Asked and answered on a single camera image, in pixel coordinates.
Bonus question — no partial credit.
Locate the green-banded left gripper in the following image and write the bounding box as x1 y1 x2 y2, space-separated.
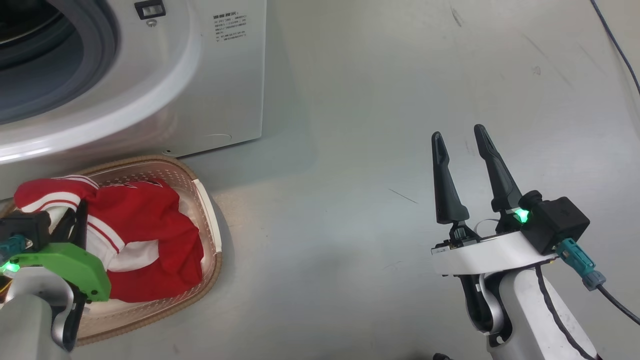
0 200 112 303

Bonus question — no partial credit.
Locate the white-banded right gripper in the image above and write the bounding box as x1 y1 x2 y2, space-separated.
431 124 558 277

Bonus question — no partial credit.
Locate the red and white jersey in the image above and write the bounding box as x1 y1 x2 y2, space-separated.
14 176 205 304

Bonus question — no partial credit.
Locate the cream perforated laundry basket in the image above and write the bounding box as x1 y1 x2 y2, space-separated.
0 155 223 347

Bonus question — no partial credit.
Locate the grey rubber door seal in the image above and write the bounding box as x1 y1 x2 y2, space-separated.
0 0 119 126

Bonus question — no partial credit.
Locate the white front-load washing machine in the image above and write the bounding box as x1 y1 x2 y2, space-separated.
0 0 267 201

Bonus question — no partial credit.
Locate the black door latch socket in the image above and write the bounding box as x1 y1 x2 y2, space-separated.
134 1 167 21

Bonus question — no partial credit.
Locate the small text label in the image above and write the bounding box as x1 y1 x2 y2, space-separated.
212 13 249 45

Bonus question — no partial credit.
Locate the left camera cable teal plug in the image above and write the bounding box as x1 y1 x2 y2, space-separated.
0 235 26 263

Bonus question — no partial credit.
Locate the black floor cable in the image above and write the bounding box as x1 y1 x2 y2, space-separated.
590 0 640 96

